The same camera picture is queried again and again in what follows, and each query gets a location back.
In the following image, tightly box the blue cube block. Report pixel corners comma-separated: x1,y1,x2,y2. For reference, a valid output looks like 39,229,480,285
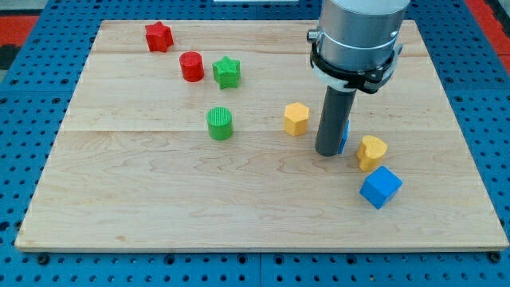
359,166,402,209

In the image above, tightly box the yellow hexagon block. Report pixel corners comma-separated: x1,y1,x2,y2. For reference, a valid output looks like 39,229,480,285
284,102,309,136

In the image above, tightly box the red cylinder block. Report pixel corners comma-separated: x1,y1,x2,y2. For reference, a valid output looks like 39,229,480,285
179,51,204,82

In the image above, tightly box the green cylinder block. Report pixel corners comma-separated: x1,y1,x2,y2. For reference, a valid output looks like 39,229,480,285
206,107,233,140

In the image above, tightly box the yellow heart block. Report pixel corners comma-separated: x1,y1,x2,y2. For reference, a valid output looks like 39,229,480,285
356,135,388,172

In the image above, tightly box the red star block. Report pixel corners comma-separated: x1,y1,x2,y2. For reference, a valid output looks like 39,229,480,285
145,21,174,53

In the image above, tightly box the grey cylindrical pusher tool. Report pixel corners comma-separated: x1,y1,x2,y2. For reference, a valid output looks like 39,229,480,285
316,87,356,157

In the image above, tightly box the green star block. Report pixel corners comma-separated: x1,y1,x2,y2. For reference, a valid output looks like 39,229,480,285
212,56,241,89

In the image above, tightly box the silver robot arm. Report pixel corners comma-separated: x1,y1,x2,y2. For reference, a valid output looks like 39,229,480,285
307,0,410,94

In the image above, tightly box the blue block behind pusher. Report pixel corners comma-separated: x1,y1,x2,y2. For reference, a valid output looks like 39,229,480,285
338,120,350,154

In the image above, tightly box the wooden board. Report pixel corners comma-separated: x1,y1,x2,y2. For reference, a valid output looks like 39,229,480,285
15,20,508,253

